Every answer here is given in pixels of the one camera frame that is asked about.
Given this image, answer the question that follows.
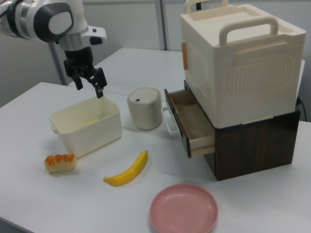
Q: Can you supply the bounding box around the toy bread with orange topping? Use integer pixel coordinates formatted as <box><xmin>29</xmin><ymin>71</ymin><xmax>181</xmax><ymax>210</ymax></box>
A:
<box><xmin>44</xmin><ymin>153</ymin><xmax>77</xmax><ymax>174</ymax></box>

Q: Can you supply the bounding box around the yellow banana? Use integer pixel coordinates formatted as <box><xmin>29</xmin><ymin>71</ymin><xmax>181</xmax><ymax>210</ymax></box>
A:
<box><xmin>103</xmin><ymin>150</ymin><xmax>149</xmax><ymax>187</ymax></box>

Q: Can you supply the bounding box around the black power cable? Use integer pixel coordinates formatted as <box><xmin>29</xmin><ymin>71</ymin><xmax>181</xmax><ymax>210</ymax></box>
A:
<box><xmin>294</xmin><ymin>97</ymin><xmax>308</xmax><ymax>122</ymax></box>

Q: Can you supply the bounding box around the cream plastic box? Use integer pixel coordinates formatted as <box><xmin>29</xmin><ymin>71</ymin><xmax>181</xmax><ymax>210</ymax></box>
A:
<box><xmin>49</xmin><ymin>97</ymin><xmax>122</xmax><ymax>160</ymax></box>

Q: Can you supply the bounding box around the beige small lidded trash can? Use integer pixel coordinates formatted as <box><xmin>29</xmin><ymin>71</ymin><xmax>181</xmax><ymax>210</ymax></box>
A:
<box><xmin>126</xmin><ymin>87</ymin><xmax>163</xmax><ymax>132</ymax></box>

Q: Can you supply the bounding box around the wooden drawer with white handle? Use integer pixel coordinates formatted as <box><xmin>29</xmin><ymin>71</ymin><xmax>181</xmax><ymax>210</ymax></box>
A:
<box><xmin>161</xmin><ymin>88</ymin><xmax>216</xmax><ymax>159</ymax></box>

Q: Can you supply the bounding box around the large cream storage box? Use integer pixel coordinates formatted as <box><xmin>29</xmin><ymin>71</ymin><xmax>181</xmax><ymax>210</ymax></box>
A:
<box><xmin>180</xmin><ymin>0</ymin><xmax>307</xmax><ymax>128</ymax></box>

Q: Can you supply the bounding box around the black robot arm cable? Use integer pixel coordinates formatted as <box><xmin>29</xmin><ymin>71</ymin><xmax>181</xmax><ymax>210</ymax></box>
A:
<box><xmin>0</xmin><ymin>0</ymin><xmax>19</xmax><ymax>19</ymax></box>

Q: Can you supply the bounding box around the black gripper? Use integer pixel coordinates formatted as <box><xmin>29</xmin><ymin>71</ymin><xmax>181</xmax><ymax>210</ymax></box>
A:
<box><xmin>63</xmin><ymin>47</ymin><xmax>108</xmax><ymax>99</ymax></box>

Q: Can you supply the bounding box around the pink plastic plate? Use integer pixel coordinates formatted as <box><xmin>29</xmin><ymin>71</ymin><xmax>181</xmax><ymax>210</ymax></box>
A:
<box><xmin>149</xmin><ymin>183</ymin><xmax>219</xmax><ymax>233</ymax></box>

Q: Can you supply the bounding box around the grey partition post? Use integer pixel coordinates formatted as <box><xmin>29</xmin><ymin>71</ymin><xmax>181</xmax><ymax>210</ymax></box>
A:
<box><xmin>158</xmin><ymin>0</ymin><xmax>169</xmax><ymax>51</ymax></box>

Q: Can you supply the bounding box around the dark wooden drawer cabinet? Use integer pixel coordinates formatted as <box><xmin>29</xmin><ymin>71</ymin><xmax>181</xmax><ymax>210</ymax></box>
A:
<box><xmin>183</xmin><ymin>80</ymin><xmax>301</xmax><ymax>182</ymax></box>

